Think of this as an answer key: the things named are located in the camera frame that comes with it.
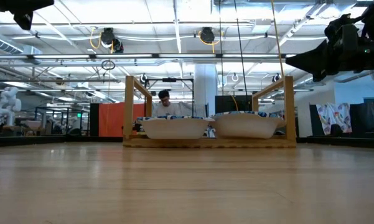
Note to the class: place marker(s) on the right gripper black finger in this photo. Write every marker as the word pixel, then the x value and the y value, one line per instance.
pixel 314 62

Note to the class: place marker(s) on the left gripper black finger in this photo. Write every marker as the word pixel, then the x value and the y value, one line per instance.
pixel 28 12

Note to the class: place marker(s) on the blue patterned white paper bowl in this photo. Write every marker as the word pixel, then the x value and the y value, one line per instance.
pixel 174 129
pixel 245 126

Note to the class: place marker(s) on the wooden shelf rack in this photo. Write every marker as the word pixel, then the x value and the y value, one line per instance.
pixel 205 143

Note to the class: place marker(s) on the small black ceiling reel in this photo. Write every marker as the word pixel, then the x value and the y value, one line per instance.
pixel 276 78
pixel 118 46
pixel 143 78

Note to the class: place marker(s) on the colourful patterned cloth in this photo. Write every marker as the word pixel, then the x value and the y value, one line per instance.
pixel 333 116

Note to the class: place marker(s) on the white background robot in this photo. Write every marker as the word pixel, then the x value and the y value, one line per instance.
pixel 9 105

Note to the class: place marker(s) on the black monitor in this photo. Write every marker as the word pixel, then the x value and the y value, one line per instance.
pixel 227 104

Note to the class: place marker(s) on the white building column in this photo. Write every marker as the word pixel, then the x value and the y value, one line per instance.
pixel 205 84

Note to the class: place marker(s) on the black partition panel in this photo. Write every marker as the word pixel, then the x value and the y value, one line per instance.
pixel 94 119

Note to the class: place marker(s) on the orange partition panel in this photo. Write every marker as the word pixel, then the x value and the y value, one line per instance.
pixel 112 119

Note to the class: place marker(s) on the person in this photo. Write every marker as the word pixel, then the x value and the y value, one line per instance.
pixel 166 109

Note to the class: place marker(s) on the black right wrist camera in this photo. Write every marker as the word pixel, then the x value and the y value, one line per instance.
pixel 333 29

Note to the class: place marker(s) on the long ceiling light rail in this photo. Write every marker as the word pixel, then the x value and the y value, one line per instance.
pixel 143 56

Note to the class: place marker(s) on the black table border rail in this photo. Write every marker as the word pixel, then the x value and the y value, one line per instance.
pixel 49 140

